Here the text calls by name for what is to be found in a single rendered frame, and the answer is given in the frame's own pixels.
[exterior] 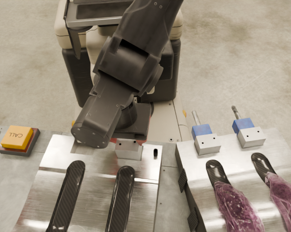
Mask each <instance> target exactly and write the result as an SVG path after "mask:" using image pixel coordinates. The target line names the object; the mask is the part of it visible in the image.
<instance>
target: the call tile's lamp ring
mask: <svg viewBox="0 0 291 232"><path fill-rule="evenodd" d="M32 130H34V132H33V134H32V136H31V138H30V140H29V142H28V144H27V146H26V148H25V150H19V149H10V148H2V145H1V144H0V150H4V151H15V152H24V153H26V152H27V150H28V148H29V146H30V144H31V142H32V140H33V138H34V136H35V134H36V131H37V128H32Z"/></svg>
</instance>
